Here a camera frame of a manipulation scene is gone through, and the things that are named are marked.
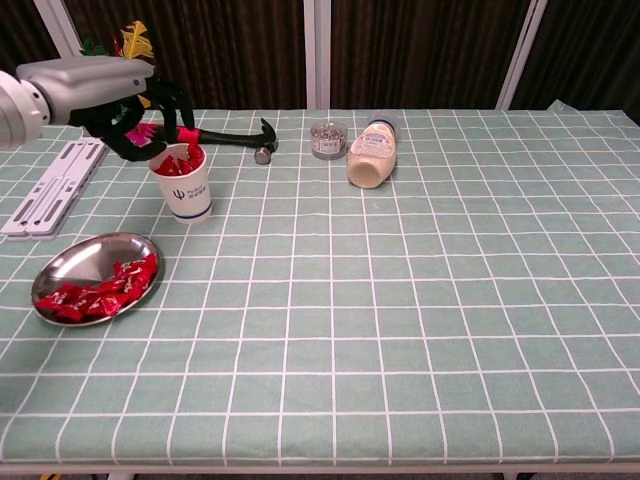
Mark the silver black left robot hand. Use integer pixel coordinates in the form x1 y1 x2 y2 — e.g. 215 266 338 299
16 55 197 162

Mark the colourful feather shuttlecock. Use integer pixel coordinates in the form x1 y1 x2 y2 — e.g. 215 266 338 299
79 19 157 149

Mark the dark brown curtain panel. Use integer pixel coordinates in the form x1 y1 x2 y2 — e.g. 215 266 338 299
0 0 59 76
509 0 640 126
49 0 307 110
329 0 532 110

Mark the white folding laptop stand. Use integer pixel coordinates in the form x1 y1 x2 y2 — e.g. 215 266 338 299
0 139 112 242

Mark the black red claw hammer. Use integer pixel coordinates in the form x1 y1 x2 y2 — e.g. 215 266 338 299
147 117 280 166

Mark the white paper cup blue logo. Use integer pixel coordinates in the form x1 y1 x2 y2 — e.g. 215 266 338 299
149 142 213 224

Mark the round stainless steel plate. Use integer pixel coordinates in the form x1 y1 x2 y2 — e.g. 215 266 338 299
30 231 161 327

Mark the clear jar of paper clips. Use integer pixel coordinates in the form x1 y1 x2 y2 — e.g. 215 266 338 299
309 121 350 161

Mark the beige mayonnaise squeeze bottle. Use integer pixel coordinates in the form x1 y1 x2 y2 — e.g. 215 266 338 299
346 112 401 190

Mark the green white checked tablecloth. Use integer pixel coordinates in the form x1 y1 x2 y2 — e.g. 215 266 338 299
0 99 640 469

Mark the white metal frame post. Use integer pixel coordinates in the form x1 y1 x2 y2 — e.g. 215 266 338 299
302 0 332 110
495 0 550 110
32 0 84 62

